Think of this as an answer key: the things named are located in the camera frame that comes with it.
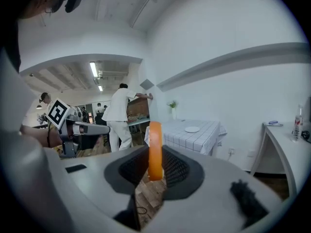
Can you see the white wall outlet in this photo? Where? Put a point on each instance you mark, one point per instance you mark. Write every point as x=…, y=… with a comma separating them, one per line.
x=232, y=150

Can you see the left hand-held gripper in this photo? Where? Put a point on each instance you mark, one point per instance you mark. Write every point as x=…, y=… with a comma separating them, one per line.
x=58, y=113

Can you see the blue object on desk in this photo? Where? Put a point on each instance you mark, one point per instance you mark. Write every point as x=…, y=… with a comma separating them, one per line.
x=274, y=122

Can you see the green plant in white vase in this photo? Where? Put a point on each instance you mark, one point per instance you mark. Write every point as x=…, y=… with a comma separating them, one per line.
x=173, y=108

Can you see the long ceiling light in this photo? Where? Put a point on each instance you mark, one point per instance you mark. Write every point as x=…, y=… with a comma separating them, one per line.
x=100, y=88
x=93, y=69

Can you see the light blue table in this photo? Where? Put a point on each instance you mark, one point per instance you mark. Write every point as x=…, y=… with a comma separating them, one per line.
x=138, y=123

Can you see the clear plastic bottle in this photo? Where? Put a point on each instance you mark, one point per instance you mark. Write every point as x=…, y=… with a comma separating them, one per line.
x=298, y=125

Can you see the orange-crusted bread slice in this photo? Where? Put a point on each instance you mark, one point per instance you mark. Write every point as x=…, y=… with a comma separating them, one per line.
x=155, y=152

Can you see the white desk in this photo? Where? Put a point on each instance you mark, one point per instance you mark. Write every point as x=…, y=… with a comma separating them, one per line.
x=286, y=149

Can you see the person's left forearm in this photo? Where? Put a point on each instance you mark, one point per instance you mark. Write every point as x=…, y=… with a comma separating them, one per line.
x=36, y=136

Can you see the grey square wall panel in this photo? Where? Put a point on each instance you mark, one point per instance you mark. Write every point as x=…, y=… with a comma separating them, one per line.
x=146, y=84

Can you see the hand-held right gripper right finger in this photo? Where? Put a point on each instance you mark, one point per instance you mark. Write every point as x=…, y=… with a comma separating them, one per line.
x=213, y=178

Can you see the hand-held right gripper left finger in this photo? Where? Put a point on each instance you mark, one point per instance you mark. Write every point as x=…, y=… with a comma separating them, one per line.
x=92, y=178

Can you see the white round plate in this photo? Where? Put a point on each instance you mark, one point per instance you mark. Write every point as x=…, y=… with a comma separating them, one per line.
x=192, y=129

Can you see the checkered white tablecloth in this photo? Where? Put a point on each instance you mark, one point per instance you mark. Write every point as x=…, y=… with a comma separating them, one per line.
x=194, y=139

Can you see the person's glasses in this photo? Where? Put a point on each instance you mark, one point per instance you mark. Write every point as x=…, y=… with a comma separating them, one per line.
x=49, y=9

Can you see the person's black star-print shirt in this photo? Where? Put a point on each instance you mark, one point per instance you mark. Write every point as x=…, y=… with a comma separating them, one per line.
x=14, y=52

